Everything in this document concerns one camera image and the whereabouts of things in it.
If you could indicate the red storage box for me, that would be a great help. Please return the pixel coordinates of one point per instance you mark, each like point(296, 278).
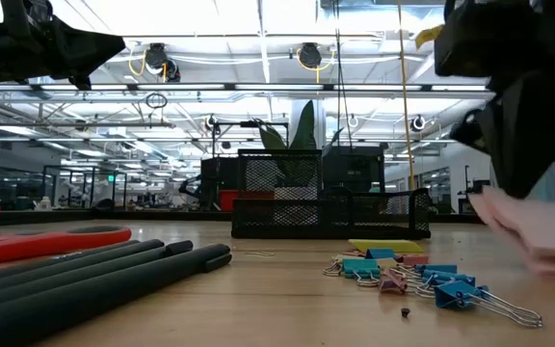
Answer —
point(227, 200)

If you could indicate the small black screw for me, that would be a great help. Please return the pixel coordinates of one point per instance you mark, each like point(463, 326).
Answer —
point(405, 312)

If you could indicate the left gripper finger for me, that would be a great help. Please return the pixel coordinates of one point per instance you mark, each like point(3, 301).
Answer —
point(89, 48)

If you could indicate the yellow sticky note pad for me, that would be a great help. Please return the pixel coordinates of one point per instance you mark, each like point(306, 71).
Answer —
point(388, 246)

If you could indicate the blue binder clip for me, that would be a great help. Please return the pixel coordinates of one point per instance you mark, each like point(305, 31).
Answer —
point(379, 254)
point(456, 294)
point(451, 278)
point(439, 268)

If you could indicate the silver paper clip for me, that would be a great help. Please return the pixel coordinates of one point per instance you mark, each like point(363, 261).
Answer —
point(258, 254)

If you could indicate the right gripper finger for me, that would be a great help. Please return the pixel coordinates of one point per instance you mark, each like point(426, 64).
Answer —
point(533, 135)

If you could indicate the white plastic bottle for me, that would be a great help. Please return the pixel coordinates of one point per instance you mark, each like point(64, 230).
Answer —
point(44, 203)

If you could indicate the black computer tower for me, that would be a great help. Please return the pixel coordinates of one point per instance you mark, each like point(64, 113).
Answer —
point(354, 168)

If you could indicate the teal binder clip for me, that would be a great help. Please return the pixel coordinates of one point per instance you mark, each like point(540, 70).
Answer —
point(359, 267)

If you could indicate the black equipment stand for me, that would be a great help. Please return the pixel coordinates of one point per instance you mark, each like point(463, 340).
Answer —
point(219, 173)

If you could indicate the black mesh desk organizer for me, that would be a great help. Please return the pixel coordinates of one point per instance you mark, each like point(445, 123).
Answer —
point(306, 219)

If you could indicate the pink sticky note pad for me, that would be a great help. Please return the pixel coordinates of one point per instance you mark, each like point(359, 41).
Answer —
point(547, 231)

